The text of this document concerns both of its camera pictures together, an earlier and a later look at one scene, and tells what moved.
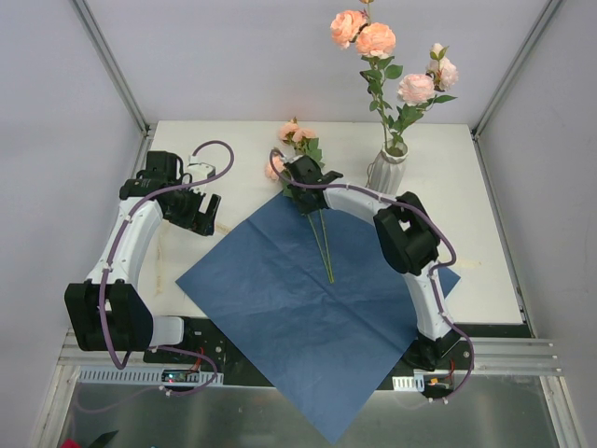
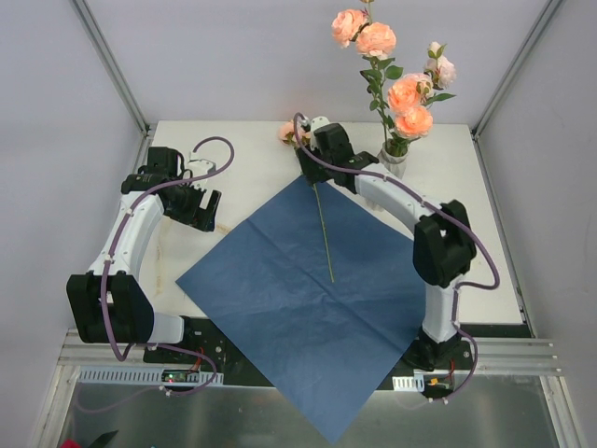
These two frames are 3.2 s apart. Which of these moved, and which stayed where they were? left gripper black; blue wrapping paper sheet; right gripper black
Moved: right gripper black
Stayed: blue wrapping paper sheet; left gripper black
